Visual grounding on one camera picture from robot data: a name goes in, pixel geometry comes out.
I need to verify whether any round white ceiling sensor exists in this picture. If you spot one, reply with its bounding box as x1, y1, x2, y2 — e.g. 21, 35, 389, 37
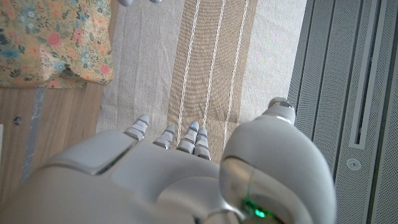
345, 157, 363, 171

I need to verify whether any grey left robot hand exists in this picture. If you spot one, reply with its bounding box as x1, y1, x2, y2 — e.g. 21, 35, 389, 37
117, 0, 163, 7

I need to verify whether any beige striped curtain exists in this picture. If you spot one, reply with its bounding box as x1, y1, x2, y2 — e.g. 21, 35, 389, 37
96, 0, 308, 163

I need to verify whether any floral orange fabric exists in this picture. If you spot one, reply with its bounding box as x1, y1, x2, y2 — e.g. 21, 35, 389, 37
0, 0, 114, 90

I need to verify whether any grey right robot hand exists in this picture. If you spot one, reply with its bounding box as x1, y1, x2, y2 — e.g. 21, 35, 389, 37
0, 96, 339, 224

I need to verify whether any white ceiling slot vent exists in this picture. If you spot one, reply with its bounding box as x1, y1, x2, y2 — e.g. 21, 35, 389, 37
348, 0, 398, 151

